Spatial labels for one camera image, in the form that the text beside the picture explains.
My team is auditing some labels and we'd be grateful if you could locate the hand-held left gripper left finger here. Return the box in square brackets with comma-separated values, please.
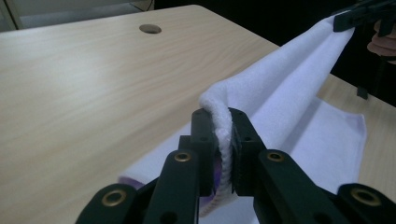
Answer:
[177, 107, 219, 198]

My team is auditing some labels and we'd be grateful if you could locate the lavender printed cloth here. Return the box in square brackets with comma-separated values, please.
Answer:
[117, 13, 368, 224]

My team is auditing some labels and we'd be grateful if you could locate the black tape piece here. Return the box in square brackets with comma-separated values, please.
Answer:
[356, 86, 370, 101]

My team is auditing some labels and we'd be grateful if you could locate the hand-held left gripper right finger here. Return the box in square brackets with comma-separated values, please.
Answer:
[228, 107, 268, 198]

